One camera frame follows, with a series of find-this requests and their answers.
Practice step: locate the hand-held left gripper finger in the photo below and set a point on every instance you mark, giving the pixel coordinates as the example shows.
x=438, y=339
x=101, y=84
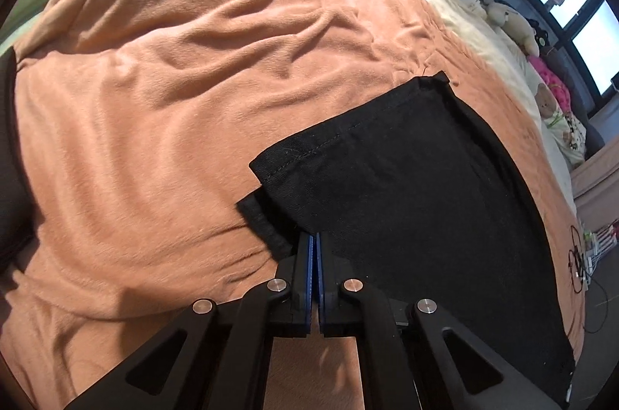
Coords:
x=319, y=267
x=308, y=267

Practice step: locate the black pants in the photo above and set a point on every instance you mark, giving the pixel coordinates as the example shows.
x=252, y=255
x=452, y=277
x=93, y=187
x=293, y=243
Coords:
x=411, y=178

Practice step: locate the orange blanket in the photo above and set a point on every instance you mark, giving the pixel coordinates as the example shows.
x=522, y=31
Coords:
x=169, y=100

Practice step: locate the cream bedsheet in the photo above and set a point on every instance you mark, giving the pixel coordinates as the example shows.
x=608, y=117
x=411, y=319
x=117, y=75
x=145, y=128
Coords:
x=464, y=23

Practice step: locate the pink plush toy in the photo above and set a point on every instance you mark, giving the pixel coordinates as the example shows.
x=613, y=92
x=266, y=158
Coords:
x=549, y=79

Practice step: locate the dark cloth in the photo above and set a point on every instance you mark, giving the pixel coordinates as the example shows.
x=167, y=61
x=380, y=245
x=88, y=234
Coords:
x=12, y=178

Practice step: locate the cream plush toy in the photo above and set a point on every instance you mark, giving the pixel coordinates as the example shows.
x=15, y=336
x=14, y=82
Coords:
x=515, y=23

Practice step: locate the black plush toy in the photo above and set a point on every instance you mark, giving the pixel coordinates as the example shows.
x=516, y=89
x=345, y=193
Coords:
x=539, y=35

